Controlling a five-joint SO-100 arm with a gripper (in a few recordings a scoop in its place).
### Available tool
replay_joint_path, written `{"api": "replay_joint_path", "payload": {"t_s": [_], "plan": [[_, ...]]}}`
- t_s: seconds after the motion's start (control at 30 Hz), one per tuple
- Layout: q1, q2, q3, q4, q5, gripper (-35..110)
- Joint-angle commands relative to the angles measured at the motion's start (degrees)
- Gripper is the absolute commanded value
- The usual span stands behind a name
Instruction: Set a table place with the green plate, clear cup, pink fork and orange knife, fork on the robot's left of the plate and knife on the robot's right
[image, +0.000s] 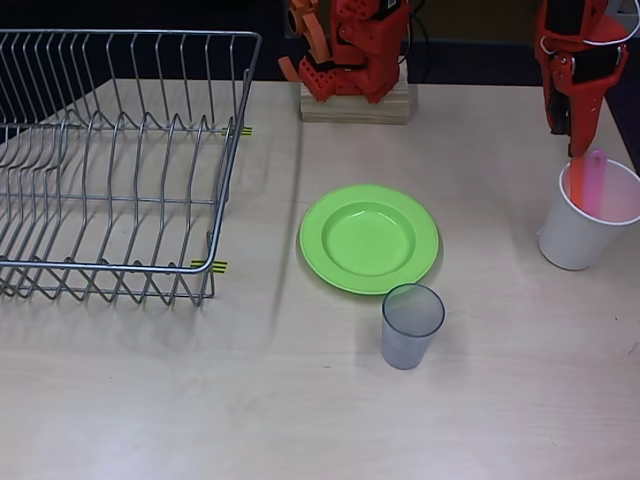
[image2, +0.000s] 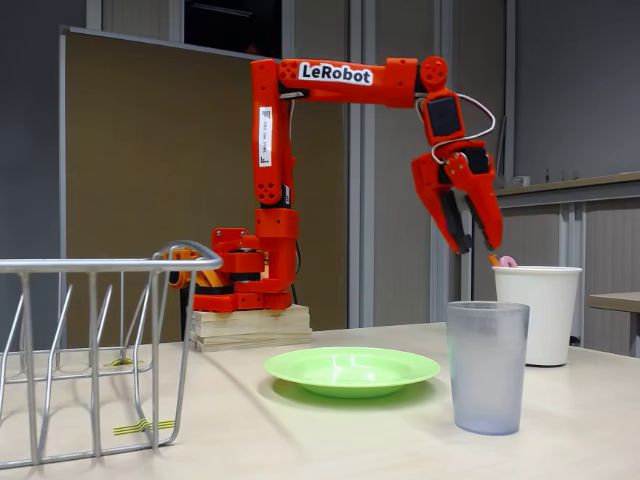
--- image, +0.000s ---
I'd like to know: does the black power cable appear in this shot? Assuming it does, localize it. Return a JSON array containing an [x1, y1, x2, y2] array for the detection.
[[405, 0, 432, 85]]

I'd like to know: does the translucent plastic cup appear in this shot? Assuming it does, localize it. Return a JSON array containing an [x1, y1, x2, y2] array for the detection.
[[381, 282, 446, 371]]

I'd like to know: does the wooden base block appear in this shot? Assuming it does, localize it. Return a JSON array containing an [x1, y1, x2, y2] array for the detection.
[[299, 59, 417, 126]]

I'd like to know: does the white wrist servo cable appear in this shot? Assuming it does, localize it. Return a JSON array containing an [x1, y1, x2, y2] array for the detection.
[[582, 27, 632, 51]]

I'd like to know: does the white paper cup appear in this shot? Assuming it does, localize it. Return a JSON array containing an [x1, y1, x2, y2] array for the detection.
[[537, 159, 640, 271]]

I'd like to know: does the pink utensil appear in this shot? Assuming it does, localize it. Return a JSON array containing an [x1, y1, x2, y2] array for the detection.
[[584, 148, 609, 217]]

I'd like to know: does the green plastic plate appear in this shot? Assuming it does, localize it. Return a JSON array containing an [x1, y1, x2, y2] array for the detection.
[[299, 183, 441, 297]]

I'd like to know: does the orange plastic knife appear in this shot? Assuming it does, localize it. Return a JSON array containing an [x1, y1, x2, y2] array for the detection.
[[568, 154, 591, 207]]

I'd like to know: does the metal wire dish rack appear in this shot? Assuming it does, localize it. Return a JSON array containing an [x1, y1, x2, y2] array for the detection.
[[0, 28, 264, 309]]

